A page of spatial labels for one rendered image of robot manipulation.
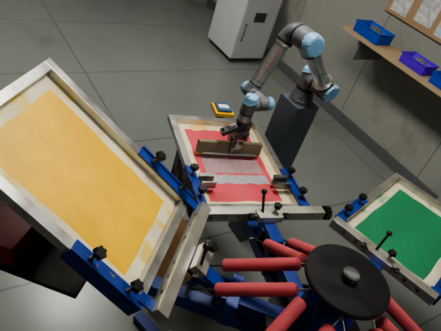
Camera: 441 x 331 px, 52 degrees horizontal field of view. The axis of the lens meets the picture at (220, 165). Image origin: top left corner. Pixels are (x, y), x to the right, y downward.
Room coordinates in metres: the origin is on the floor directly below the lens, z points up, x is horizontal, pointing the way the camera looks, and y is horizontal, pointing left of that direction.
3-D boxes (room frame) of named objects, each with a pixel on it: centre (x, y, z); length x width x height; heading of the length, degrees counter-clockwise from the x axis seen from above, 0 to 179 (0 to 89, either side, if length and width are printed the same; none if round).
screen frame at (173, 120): (2.08, -0.05, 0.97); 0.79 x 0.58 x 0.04; 28
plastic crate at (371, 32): (4.65, -0.99, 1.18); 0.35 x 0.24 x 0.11; 42
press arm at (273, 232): (1.58, -0.32, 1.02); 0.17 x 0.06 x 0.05; 28
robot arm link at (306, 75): (2.61, -0.34, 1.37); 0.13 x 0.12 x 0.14; 44
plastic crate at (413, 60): (4.21, -1.39, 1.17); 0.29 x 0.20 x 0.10; 42
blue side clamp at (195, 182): (1.74, 0.08, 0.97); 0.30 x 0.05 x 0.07; 28
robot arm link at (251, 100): (2.15, -0.04, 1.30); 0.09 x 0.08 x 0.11; 134
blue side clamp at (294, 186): (2.00, -0.41, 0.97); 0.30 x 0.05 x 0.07; 28
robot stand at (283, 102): (2.61, -0.33, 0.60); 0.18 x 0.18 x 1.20; 42
